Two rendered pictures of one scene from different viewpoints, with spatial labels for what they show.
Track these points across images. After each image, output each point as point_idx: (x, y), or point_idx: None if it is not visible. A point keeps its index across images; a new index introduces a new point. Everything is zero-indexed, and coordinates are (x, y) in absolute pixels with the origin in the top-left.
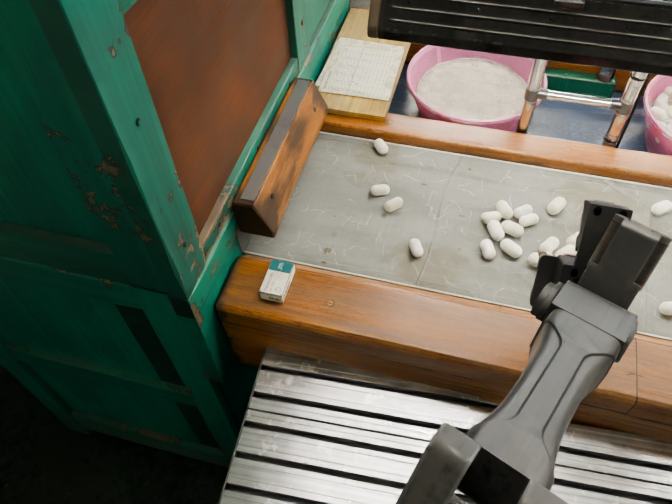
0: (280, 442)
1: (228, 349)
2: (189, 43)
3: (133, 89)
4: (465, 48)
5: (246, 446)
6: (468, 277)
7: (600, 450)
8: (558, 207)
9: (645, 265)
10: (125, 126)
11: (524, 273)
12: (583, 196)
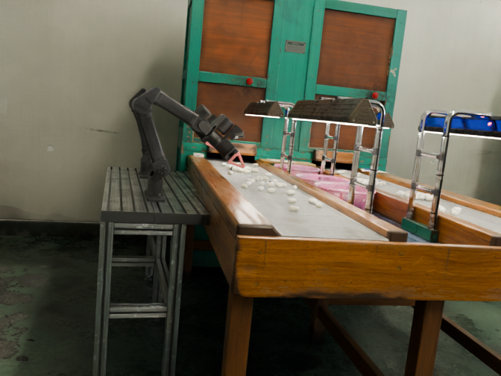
0: None
1: None
2: (215, 100)
3: (193, 90)
4: (247, 113)
5: None
6: (220, 167)
7: (186, 183)
8: (253, 168)
9: (199, 111)
10: (188, 93)
11: (227, 169)
12: (264, 174)
